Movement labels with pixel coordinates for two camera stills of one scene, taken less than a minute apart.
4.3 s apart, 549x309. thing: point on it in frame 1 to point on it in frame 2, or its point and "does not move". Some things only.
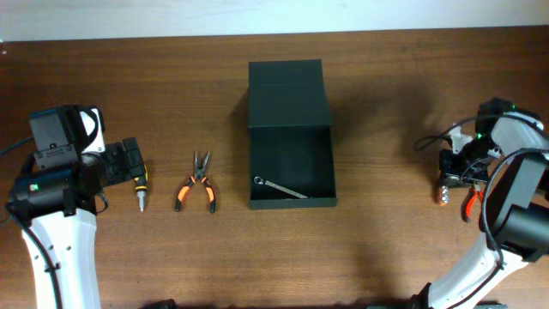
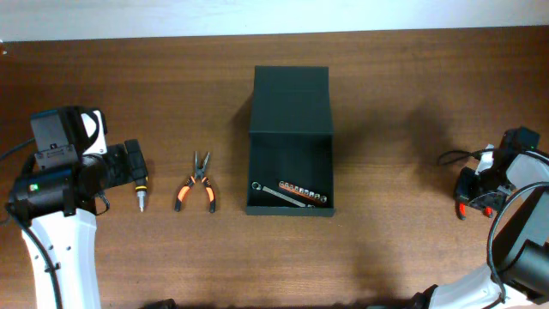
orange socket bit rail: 444,195 to 303,192
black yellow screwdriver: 141,187 does not move
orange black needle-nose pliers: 198,173 does not move
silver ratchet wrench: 259,180 to 257,186
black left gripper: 123,170 does not move
